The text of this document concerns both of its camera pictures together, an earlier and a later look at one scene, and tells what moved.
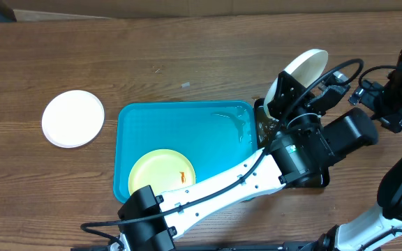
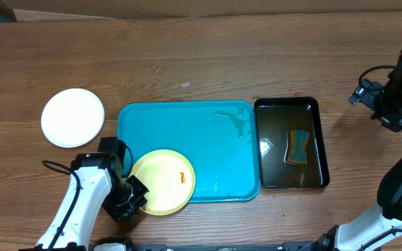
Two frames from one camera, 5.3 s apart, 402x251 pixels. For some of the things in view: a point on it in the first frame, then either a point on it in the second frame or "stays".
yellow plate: [163, 170] stays
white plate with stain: [72, 118] stays
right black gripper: [368, 100] stays
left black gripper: [283, 103] → [141, 201]
